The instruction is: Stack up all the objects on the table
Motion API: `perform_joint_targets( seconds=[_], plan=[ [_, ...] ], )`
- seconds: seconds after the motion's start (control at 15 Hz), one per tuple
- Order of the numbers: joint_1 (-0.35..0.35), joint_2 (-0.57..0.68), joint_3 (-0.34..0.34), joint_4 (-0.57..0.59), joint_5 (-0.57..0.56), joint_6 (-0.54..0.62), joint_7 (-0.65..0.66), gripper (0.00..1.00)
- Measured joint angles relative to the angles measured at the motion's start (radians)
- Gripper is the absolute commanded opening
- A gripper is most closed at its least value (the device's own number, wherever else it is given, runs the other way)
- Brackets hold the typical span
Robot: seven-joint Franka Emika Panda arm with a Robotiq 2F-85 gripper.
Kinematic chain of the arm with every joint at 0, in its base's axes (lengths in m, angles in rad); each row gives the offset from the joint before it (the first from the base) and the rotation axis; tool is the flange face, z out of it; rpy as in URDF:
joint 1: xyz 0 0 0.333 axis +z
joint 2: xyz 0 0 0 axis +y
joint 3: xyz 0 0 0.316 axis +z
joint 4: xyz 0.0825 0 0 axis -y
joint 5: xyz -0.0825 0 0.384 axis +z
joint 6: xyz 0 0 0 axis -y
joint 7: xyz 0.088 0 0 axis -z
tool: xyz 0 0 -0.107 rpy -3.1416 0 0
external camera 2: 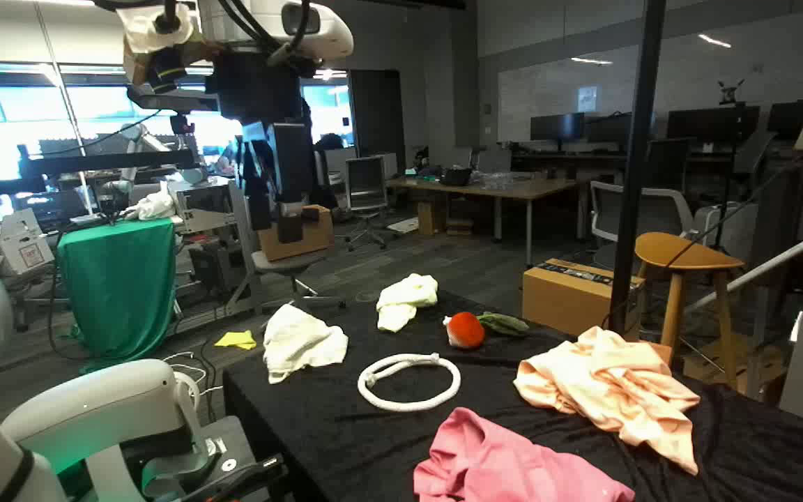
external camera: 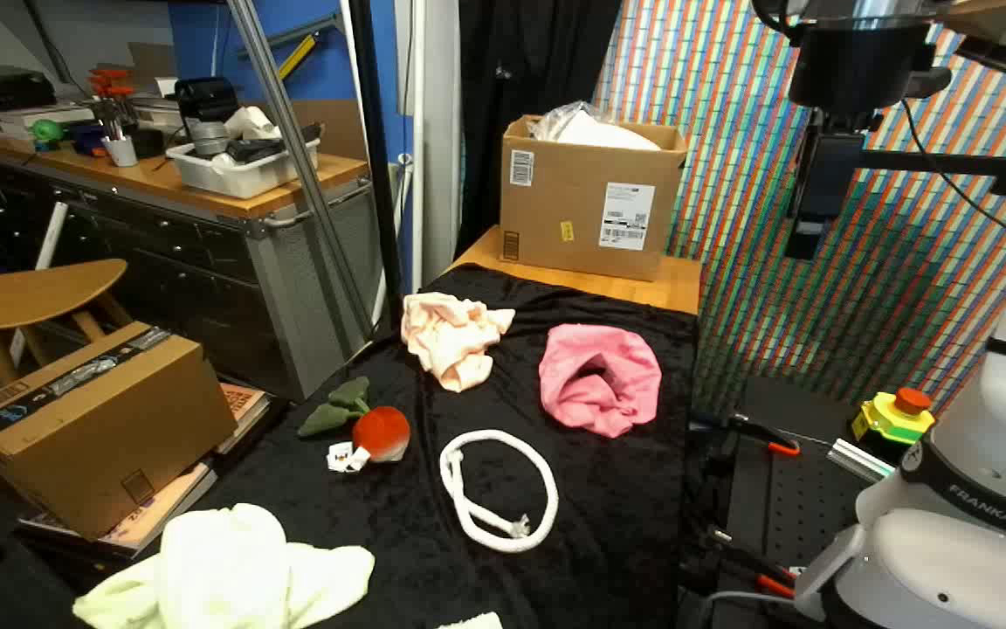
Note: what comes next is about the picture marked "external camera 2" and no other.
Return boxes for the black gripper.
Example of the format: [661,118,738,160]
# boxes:
[207,54,306,123]

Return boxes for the small pale yellow towel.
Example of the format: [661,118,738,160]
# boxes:
[373,270,443,336]

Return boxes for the large white terry towel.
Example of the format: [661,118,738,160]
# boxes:
[259,302,351,387]

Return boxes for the red plush tomato toy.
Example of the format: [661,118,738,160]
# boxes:
[440,308,535,351]

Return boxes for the pink cloth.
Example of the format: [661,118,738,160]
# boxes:
[411,404,639,502]

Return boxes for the peach cream cloth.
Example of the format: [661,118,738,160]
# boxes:
[511,323,702,479]

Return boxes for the grey backed office chair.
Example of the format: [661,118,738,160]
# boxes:
[339,152,397,251]

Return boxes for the white crumpled cloth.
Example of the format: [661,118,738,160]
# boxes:
[121,191,180,224]

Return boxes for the small cardboard box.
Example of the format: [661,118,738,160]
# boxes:
[256,205,337,265]

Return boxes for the yellow rag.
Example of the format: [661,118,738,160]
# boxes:
[213,327,263,354]

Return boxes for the white box device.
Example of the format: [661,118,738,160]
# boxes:
[0,206,55,279]

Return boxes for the black velvet tablecloth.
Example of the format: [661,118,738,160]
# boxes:
[220,269,803,502]

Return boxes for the long cardboard box black tape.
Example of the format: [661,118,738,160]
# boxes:
[518,258,646,340]

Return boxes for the black vertical pole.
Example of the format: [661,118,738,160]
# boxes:
[604,0,668,337]

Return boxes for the white framed office chair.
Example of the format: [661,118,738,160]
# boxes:
[589,180,698,245]

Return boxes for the wooden stool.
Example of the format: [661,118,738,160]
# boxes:
[634,228,747,394]

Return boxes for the grey metal pole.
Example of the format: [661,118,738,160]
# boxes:
[688,227,803,316]

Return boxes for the white floor cables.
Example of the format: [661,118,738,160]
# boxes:
[161,347,229,399]

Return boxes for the white rope ring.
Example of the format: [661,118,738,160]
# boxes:
[353,348,465,415]

